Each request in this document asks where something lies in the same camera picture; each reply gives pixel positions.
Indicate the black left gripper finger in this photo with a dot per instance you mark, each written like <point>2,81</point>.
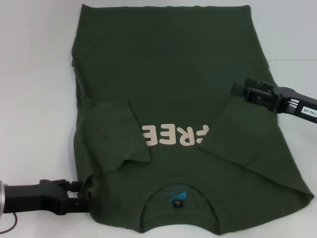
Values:
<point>73,187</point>
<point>78,205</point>

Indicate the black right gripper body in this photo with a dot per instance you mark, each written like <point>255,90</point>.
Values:
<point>289,101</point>

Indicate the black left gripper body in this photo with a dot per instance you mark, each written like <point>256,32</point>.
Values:
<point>32,198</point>

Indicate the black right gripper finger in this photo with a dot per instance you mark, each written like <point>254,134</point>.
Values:
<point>255,96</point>
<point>255,83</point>

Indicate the dark green FREE! t-shirt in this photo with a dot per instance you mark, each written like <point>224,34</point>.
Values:
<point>161,62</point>

